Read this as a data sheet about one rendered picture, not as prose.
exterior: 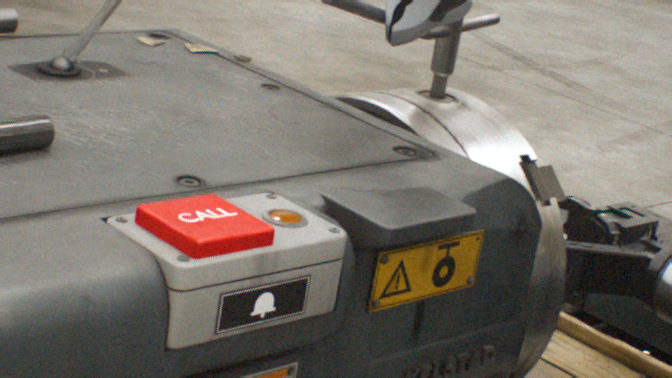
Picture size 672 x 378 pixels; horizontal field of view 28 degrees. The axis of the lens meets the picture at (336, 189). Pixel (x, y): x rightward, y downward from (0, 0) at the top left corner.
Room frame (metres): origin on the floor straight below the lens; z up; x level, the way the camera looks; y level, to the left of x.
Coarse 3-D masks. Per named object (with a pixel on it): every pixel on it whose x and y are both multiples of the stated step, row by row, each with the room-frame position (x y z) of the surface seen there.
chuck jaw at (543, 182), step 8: (528, 168) 1.18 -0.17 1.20; (536, 168) 1.19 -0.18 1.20; (544, 168) 1.22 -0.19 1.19; (552, 168) 1.23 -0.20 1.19; (528, 176) 1.18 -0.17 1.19; (536, 176) 1.18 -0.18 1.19; (544, 176) 1.21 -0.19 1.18; (552, 176) 1.22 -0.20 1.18; (536, 184) 1.18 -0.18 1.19; (544, 184) 1.18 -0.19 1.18; (552, 184) 1.21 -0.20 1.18; (560, 184) 1.22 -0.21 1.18; (536, 192) 1.17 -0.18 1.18; (544, 192) 1.18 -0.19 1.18; (552, 192) 1.21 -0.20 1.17; (560, 192) 1.21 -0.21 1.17; (536, 200) 1.16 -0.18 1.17; (544, 200) 1.17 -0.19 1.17; (560, 200) 1.21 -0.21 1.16
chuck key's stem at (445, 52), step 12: (456, 24) 1.22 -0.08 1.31; (456, 36) 1.22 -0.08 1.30; (444, 48) 1.22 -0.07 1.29; (456, 48) 1.22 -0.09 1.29; (432, 60) 1.22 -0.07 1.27; (444, 60) 1.22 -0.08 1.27; (432, 72) 1.23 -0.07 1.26; (444, 72) 1.22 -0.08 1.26; (432, 84) 1.22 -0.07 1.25; (444, 84) 1.22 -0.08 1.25; (432, 96) 1.22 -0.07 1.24; (444, 96) 1.22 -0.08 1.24
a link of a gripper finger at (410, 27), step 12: (420, 0) 1.07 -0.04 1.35; (432, 0) 1.06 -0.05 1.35; (468, 0) 1.10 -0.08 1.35; (408, 12) 1.08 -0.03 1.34; (420, 12) 1.07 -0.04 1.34; (456, 12) 1.10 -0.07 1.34; (468, 12) 1.11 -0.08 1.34; (396, 24) 1.09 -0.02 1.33; (408, 24) 1.08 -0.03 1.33; (420, 24) 1.07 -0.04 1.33; (432, 24) 1.07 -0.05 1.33; (444, 24) 1.10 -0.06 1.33; (396, 36) 1.09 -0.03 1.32; (408, 36) 1.08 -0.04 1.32; (420, 36) 1.09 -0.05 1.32
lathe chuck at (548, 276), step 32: (416, 96) 1.21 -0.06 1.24; (448, 96) 1.24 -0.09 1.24; (448, 128) 1.16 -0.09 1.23; (480, 128) 1.18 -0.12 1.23; (512, 128) 1.21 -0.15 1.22; (480, 160) 1.14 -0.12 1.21; (512, 160) 1.17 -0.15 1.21; (544, 224) 1.15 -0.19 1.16; (544, 256) 1.13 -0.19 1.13; (544, 288) 1.13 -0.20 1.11; (544, 320) 1.13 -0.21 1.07
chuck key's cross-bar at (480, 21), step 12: (324, 0) 1.02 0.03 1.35; (336, 0) 1.03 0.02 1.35; (348, 0) 1.04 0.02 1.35; (360, 12) 1.06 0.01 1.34; (372, 12) 1.08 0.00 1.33; (384, 12) 1.10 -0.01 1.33; (492, 12) 1.31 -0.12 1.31; (384, 24) 1.11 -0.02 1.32; (468, 24) 1.25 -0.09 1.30; (480, 24) 1.27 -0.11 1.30; (492, 24) 1.30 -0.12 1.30; (432, 36) 1.18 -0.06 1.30; (444, 36) 1.21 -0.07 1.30
